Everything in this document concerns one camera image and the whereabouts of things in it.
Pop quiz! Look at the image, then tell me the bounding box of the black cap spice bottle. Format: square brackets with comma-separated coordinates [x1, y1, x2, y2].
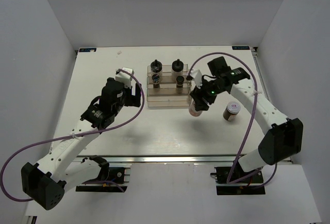
[176, 75, 185, 94]

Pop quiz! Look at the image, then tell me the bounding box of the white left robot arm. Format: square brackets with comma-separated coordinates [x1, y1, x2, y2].
[21, 74, 141, 210]

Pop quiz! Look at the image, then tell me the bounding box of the white lid jar brown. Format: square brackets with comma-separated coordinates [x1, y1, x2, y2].
[223, 101, 241, 121]

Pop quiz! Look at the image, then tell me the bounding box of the dark spice bottle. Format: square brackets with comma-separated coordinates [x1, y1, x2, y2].
[152, 74, 160, 89]

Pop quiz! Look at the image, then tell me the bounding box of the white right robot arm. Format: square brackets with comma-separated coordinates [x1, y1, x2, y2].
[187, 53, 303, 182]

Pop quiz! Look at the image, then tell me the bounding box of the white bottle black cap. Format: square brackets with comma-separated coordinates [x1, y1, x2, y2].
[150, 59, 162, 80]
[171, 59, 184, 82]

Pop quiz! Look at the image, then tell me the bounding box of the blue label left corner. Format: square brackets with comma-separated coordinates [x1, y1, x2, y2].
[78, 47, 96, 53]

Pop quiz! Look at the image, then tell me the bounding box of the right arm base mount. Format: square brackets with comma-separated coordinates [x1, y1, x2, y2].
[210, 165, 266, 196]

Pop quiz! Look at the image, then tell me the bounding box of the white lid jar orange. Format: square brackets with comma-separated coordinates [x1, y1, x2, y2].
[188, 100, 203, 117]

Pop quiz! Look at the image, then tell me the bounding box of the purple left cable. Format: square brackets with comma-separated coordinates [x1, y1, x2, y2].
[0, 70, 145, 203]

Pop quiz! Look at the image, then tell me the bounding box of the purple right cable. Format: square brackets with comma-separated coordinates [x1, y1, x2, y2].
[189, 52, 278, 190]

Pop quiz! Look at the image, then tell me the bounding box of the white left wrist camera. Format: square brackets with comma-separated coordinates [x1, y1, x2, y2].
[115, 67, 134, 89]

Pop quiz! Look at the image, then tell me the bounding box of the clear acrylic tiered rack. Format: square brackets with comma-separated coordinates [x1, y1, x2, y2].
[146, 65, 191, 108]

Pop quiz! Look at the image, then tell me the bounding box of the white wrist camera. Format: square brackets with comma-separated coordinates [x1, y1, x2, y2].
[115, 67, 134, 89]
[186, 69, 203, 89]

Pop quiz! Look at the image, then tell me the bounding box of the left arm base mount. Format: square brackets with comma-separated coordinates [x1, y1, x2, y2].
[75, 155, 129, 193]

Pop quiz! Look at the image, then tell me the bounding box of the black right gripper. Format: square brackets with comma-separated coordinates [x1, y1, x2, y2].
[190, 76, 225, 111]

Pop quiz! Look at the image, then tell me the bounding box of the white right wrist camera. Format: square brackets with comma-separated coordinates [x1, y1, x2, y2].
[186, 69, 203, 89]

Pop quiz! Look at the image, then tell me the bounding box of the purple cable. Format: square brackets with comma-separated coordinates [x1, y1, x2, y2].
[189, 52, 278, 190]
[0, 70, 145, 203]

